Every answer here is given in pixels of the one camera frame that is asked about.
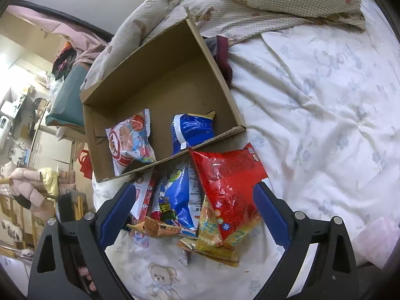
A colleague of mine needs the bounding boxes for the pale yellow cloth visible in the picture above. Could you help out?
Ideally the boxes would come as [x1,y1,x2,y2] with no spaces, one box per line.
[37,167,60,196]

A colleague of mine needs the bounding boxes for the orange cone-print snack packet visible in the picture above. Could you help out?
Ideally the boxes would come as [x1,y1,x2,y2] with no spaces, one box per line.
[126,215,182,238]

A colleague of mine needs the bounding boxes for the teal cushion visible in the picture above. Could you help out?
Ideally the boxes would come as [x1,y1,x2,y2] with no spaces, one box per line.
[45,65,90,129]

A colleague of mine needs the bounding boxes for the brown cardboard box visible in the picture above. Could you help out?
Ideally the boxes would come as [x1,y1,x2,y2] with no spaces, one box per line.
[79,8,247,183]

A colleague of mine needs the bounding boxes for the pink fluffy coat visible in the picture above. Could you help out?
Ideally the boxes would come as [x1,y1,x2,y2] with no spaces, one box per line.
[9,167,46,218]

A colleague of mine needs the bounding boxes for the white appliance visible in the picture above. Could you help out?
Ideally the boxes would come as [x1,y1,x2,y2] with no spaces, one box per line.
[0,115,13,151]

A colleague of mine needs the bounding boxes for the plain blue snack packet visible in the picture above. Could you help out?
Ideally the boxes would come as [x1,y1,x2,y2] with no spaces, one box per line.
[170,110,216,155]

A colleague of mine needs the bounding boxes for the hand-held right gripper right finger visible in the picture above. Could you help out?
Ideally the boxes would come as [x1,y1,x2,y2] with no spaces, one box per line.
[252,180,360,300]

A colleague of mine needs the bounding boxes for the pink hanging cloth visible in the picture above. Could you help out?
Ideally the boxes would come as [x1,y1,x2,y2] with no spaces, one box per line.
[6,4,108,66]

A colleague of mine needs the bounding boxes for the blue green-print snack packet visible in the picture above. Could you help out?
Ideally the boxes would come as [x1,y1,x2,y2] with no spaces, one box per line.
[151,159,204,229]

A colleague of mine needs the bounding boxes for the large red snack packet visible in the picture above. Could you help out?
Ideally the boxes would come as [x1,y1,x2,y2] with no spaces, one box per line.
[189,143,269,241]

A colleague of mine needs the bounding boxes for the dark red cloth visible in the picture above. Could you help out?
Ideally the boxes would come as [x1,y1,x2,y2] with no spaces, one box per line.
[206,35,234,86]

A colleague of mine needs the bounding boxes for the beige checkered quilt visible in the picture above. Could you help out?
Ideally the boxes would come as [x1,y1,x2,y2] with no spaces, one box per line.
[79,0,366,93]

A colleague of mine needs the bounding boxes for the pale pink cloth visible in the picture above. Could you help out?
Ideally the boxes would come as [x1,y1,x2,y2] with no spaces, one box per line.
[353,215,396,265]

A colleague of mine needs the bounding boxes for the black curved rail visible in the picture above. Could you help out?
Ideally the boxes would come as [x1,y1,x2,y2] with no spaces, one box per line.
[12,0,115,43]

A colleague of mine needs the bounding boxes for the white red snack packet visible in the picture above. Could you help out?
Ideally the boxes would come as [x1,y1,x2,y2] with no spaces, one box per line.
[105,109,156,176]
[129,169,157,222]

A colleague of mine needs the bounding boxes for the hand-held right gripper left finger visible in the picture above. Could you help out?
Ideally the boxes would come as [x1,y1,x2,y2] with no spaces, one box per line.
[28,182,137,300]

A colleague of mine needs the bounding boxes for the red bag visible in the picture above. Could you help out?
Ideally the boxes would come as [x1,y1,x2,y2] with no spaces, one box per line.
[78,149,94,180]

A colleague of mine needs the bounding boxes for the dark clothes pile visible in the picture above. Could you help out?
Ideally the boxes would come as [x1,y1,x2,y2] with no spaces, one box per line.
[51,41,77,80]

